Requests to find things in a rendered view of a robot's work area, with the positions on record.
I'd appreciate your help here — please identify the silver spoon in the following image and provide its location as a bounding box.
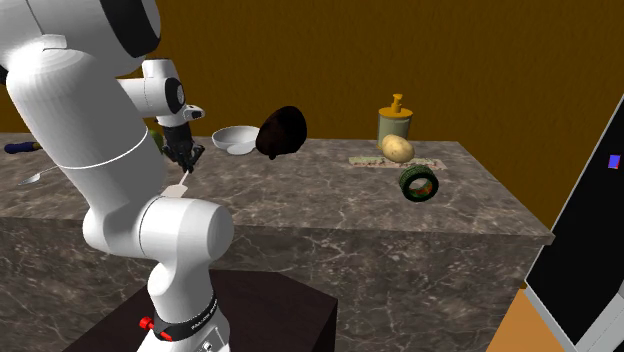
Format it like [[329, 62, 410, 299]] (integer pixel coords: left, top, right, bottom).
[[17, 165, 61, 187]]

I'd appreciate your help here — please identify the white bowl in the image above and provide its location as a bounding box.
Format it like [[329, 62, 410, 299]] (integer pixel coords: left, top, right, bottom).
[[211, 125, 262, 157]]

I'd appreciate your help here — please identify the dark brown egg-shaped object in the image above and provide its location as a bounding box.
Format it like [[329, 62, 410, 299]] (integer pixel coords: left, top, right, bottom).
[[254, 105, 309, 162]]

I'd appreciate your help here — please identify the potato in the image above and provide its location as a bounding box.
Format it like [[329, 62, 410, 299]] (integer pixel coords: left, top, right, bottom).
[[380, 133, 416, 165]]

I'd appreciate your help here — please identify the flat patterned mat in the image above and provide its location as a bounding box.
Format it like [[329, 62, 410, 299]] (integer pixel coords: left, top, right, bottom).
[[347, 154, 448, 171]]

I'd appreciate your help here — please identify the white spatula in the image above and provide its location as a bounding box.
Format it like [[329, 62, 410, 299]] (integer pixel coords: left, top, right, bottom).
[[160, 171, 190, 199]]

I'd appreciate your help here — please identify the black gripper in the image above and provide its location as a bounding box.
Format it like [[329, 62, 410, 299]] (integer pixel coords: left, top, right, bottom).
[[162, 124, 206, 175]]

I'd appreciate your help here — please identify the dark robot stand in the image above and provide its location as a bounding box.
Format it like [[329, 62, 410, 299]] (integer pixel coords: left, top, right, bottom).
[[62, 269, 339, 352]]

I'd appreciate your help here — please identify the blue handled tool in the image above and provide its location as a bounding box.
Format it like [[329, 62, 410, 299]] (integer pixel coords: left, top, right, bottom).
[[3, 140, 44, 155]]

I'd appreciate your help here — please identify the yellow pump soap dispenser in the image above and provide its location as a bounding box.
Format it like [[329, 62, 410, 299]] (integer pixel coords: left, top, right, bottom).
[[376, 92, 415, 150]]

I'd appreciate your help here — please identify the black screen with white frame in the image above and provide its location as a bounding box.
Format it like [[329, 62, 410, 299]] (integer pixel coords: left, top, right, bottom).
[[523, 91, 624, 352]]

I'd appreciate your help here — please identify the green toy tyre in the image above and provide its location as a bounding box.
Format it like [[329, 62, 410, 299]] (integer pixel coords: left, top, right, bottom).
[[398, 164, 440, 202]]

